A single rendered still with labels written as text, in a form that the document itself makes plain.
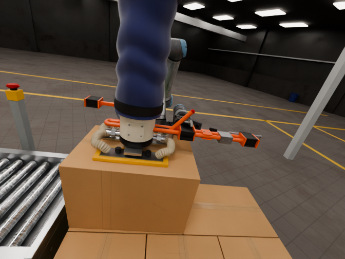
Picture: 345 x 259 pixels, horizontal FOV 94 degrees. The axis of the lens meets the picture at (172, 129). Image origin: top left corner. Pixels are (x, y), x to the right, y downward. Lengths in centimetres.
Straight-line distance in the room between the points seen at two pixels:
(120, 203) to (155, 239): 29
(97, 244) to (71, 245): 12
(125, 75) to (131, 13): 20
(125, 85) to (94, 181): 43
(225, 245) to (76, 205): 80
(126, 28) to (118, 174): 56
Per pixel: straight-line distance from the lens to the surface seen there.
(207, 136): 84
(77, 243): 104
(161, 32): 67
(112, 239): 102
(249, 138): 94
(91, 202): 90
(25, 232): 116
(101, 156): 79
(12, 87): 159
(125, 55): 66
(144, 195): 81
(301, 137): 366
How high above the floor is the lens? 143
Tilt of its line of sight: 25 degrees down
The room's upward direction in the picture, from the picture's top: 11 degrees clockwise
